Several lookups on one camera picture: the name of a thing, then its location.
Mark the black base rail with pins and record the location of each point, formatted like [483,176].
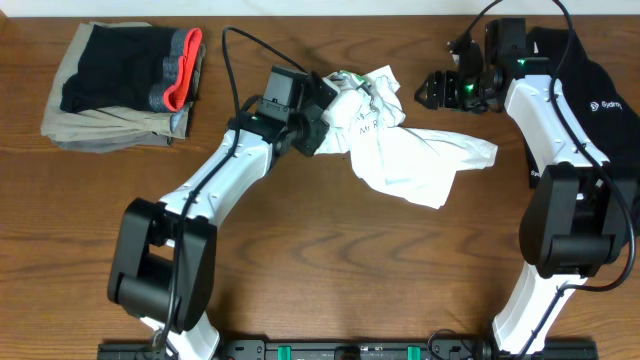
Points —
[345,350]

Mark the black shorts with orange waistband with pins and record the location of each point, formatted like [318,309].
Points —
[142,68]

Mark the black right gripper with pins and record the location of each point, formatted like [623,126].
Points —
[442,92]

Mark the white printed t-shirt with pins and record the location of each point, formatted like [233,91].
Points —
[419,165]

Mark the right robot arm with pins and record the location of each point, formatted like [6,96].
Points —
[579,217]

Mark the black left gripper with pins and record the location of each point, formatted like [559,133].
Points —
[319,135]

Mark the folded khaki trousers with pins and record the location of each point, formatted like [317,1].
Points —
[107,129]

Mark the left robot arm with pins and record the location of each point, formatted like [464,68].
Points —
[163,267]

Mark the black t-shirt with logo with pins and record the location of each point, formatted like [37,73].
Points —
[605,116]

